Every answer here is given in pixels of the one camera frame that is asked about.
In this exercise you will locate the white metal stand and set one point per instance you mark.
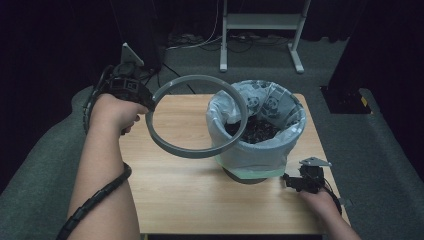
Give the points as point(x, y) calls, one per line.
point(263, 21)

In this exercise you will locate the dark shredded waste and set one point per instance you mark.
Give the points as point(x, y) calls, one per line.
point(256, 131)

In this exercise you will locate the black yellow striped base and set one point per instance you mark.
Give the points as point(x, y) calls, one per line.
point(346, 100)

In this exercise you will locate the grey tape piece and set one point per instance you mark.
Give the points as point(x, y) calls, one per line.
point(346, 202)

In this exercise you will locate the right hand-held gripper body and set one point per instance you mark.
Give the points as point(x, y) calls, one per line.
point(311, 178)

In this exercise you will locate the person's right hand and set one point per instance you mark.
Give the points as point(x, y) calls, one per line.
point(321, 203)

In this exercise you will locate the person's left hand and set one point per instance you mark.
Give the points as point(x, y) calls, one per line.
point(111, 113)

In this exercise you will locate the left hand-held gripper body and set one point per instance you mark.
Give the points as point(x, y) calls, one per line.
point(125, 86)

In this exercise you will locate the white panda print bag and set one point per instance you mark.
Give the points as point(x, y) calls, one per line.
point(253, 160)

